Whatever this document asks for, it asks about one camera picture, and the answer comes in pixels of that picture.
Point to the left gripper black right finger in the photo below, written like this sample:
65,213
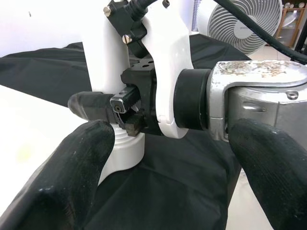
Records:
278,177

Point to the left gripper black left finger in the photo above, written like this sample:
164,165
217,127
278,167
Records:
55,187

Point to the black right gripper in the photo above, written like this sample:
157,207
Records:
144,95

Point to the white plastic table leg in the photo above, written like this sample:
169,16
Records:
105,60

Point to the white plastic table top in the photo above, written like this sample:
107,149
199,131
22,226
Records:
127,155

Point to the black tablecloth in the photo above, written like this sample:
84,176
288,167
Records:
168,179

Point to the wooden shelf rack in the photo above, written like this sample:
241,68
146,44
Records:
291,19

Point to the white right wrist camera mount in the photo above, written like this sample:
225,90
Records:
172,48

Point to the white pedestal fan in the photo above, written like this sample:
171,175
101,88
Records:
239,31

